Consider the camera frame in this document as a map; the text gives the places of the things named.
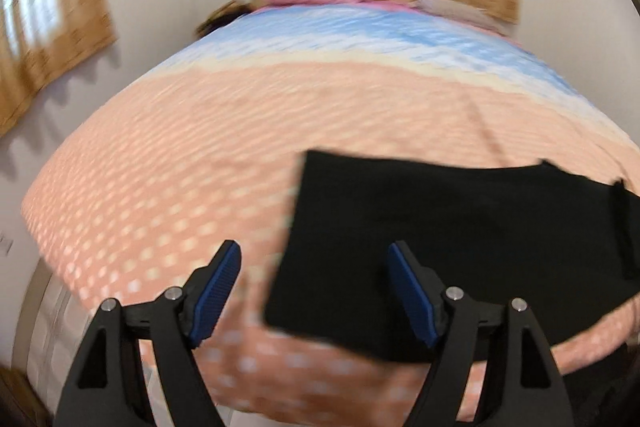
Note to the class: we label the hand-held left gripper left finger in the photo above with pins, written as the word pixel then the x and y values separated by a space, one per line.
pixel 215 292

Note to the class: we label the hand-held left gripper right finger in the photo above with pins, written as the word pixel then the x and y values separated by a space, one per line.
pixel 415 297

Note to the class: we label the black pants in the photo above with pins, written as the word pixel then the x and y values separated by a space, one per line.
pixel 475 232

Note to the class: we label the polka dot bed sheet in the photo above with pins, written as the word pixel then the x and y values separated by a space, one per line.
pixel 200 132

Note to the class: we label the dark cloth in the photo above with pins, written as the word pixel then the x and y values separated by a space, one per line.
pixel 600 392

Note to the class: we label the striped pillow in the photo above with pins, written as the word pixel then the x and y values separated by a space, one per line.
pixel 452 12

